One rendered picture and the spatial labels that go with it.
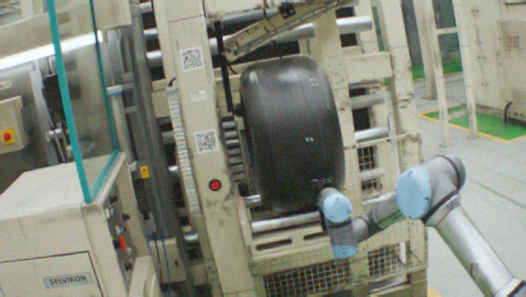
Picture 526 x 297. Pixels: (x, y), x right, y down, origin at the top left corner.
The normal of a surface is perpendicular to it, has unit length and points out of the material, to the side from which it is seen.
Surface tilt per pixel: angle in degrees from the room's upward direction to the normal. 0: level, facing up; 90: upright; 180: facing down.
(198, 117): 90
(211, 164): 90
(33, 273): 90
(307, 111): 64
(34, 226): 90
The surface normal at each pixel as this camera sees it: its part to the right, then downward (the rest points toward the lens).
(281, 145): 0.08, 0.09
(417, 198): -0.85, 0.17
